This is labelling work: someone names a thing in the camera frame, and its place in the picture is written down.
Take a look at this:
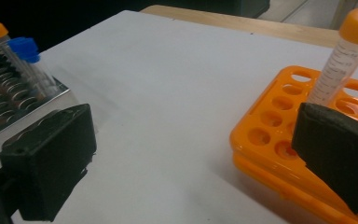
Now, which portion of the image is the orange plastic tube rack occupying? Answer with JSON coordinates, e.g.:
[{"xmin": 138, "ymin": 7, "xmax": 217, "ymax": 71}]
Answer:
[{"xmin": 228, "ymin": 64, "xmax": 358, "ymax": 224}]

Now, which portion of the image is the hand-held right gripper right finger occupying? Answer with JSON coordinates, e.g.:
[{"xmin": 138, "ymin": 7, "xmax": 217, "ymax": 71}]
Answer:
[{"xmin": 291, "ymin": 102, "xmax": 358, "ymax": 217}]

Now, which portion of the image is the silver metal tube rack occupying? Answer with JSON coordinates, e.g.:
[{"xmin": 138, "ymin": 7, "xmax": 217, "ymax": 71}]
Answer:
[{"xmin": 0, "ymin": 48, "xmax": 78, "ymax": 174}]

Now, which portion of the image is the wooden table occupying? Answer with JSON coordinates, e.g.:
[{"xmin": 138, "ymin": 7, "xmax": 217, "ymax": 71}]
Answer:
[{"xmin": 139, "ymin": 4, "xmax": 358, "ymax": 57}]

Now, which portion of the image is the white table board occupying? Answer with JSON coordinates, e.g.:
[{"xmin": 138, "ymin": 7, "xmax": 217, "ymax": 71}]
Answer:
[{"xmin": 0, "ymin": 9, "xmax": 358, "ymax": 224}]

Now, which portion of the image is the blue-capped clear tube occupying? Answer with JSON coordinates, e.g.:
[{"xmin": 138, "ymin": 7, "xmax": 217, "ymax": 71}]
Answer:
[
  {"xmin": 13, "ymin": 36, "xmax": 62, "ymax": 99},
  {"xmin": 7, "ymin": 36, "xmax": 24, "ymax": 57}
]

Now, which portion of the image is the black curtain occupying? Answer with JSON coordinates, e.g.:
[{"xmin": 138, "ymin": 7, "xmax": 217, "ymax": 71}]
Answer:
[{"xmin": 0, "ymin": 0, "xmax": 157, "ymax": 54}]

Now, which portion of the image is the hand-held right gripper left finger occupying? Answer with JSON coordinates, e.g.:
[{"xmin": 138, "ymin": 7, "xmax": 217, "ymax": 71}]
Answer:
[{"xmin": 0, "ymin": 103, "xmax": 98, "ymax": 223}]

